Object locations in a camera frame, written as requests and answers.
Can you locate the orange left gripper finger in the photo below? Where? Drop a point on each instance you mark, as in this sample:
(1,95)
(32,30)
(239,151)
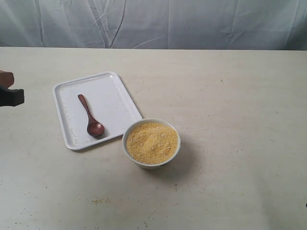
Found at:
(6,78)

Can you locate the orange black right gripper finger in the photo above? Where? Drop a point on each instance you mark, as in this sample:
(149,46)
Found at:
(10,97)

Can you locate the brown wooden spoon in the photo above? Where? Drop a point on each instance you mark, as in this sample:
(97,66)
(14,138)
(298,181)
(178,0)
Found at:
(94,128)

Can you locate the yellow grains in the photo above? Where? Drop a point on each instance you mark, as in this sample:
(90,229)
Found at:
(152,143)

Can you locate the white plastic tray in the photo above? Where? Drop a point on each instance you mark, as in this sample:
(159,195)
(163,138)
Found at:
(108,101)

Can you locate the white bowl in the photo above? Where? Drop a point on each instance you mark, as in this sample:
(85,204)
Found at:
(143,121)

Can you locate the white backdrop curtain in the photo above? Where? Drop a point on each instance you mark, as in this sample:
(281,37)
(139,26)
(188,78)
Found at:
(155,24)

